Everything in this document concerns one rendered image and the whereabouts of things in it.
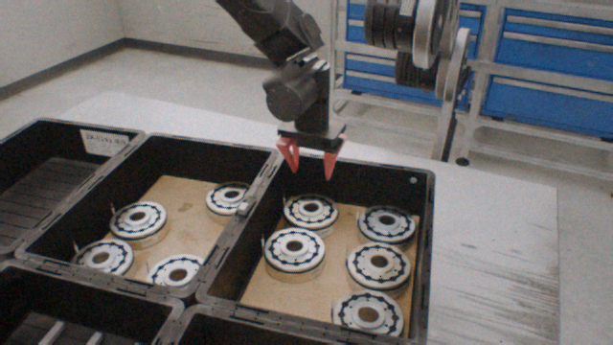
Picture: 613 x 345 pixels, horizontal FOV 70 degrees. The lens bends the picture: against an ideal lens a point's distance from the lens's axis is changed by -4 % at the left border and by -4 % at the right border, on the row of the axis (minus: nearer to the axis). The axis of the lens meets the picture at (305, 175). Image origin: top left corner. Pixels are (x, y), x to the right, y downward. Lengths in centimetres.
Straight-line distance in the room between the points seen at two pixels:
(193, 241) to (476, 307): 55
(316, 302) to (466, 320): 32
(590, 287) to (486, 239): 114
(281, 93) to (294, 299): 32
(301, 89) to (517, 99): 201
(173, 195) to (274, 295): 35
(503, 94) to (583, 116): 40
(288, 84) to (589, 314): 169
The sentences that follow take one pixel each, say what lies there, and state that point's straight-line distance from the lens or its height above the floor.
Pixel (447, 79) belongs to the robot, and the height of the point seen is 88.
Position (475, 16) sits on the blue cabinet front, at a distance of 244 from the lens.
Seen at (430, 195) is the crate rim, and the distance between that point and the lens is 82.
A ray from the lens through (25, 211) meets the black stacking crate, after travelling 106.
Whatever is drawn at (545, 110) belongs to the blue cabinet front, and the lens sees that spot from 259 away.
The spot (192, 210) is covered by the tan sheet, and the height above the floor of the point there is 83.
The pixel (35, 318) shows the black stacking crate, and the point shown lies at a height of 83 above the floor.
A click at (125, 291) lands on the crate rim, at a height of 92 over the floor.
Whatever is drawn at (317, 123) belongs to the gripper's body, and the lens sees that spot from 72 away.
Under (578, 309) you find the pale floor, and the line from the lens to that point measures 208.
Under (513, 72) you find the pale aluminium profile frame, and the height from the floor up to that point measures 59.
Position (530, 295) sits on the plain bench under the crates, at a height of 70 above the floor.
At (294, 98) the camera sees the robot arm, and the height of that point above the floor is 113.
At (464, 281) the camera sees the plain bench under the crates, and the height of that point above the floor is 70.
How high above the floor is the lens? 139
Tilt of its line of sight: 34 degrees down
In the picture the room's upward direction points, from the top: straight up
